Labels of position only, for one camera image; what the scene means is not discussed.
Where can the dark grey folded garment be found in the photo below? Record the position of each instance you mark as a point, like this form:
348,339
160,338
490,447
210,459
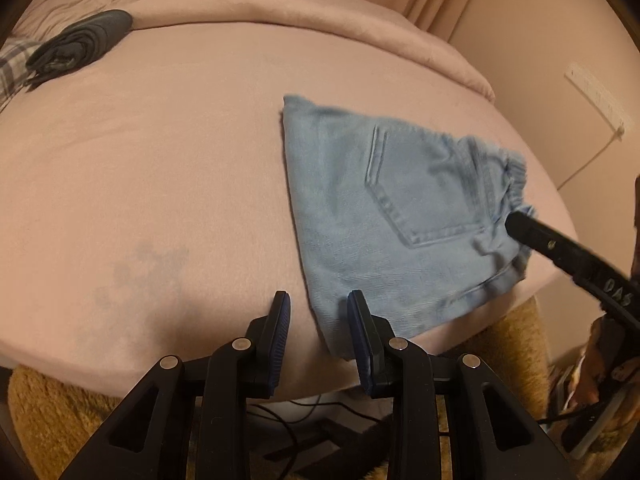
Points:
80,42

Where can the white power strip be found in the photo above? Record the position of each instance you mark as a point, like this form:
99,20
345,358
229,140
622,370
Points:
597,96

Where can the plaid cloth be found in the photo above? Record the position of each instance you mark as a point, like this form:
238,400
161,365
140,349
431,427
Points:
12,67

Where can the pink folded blanket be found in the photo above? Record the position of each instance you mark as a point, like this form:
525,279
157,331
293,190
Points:
300,15

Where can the light blue denim pants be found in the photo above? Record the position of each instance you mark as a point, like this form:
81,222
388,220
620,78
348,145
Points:
350,210

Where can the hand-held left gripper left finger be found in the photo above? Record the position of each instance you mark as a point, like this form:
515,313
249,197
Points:
280,330

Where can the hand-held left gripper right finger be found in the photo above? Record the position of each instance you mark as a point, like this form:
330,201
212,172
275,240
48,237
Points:
359,332

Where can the brown fluffy rug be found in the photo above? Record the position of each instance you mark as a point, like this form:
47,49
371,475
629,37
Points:
50,410

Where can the pink bed blanket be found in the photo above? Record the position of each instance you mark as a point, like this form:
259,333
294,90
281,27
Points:
150,185

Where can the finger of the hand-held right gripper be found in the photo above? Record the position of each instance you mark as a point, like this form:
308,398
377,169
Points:
537,234

